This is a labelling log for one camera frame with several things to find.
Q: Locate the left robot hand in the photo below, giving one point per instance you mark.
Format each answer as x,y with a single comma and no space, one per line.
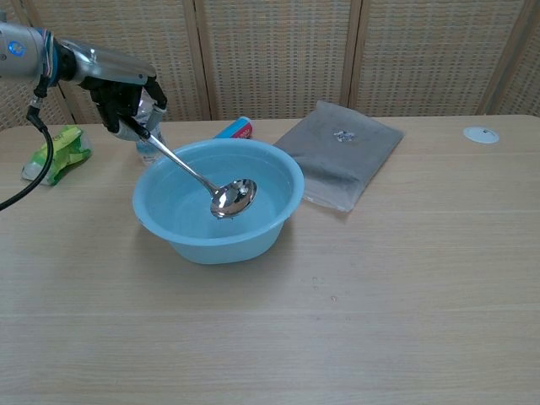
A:
114,90

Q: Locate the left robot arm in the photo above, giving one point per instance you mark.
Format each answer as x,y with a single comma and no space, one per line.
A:
21,52

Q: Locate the clear plastic water bottle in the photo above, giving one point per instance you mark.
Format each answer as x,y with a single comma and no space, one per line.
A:
147,131

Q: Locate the light blue plastic basin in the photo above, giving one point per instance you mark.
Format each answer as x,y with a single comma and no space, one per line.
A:
219,202

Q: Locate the blue red wrap roll box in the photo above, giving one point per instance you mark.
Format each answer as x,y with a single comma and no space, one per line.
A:
234,128

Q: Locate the bamboo folding screen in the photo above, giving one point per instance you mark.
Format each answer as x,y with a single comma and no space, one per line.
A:
295,55

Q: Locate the grey cloth in clear bag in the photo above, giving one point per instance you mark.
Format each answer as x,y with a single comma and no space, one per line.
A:
341,152

